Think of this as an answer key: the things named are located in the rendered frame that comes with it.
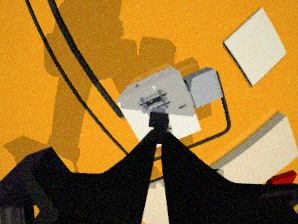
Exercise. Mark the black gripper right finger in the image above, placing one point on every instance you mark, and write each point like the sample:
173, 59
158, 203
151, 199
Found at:
196, 194

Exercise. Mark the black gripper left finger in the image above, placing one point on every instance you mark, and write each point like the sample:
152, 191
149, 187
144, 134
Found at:
117, 196

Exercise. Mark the red rectangular block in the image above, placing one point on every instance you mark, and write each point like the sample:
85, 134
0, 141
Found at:
287, 177

